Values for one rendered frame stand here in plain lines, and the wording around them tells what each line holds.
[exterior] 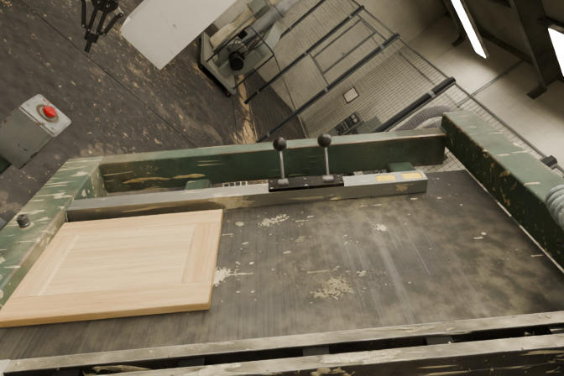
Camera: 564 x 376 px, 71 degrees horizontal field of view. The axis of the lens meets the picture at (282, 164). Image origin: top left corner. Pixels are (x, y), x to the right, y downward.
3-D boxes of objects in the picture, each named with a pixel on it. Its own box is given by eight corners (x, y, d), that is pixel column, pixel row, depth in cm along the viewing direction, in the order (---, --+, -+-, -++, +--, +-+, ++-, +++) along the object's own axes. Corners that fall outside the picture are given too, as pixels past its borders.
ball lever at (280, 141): (276, 187, 107) (272, 138, 108) (290, 186, 107) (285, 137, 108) (276, 188, 104) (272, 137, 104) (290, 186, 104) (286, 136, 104)
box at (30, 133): (4, 127, 123) (39, 92, 119) (37, 154, 128) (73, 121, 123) (-20, 144, 113) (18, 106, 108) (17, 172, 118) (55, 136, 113)
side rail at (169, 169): (113, 184, 135) (104, 155, 129) (436, 156, 135) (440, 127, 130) (107, 193, 129) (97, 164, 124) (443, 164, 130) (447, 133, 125)
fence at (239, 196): (78, 211, 110) (73, 200, 108) (420, 182, 110) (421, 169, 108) (70, 222, 105) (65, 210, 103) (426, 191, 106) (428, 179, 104)
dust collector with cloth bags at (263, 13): (197, 37, 689) (296, -54, 631) (225, 65, 726) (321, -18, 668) (195, 66, 578) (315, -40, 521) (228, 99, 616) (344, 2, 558)
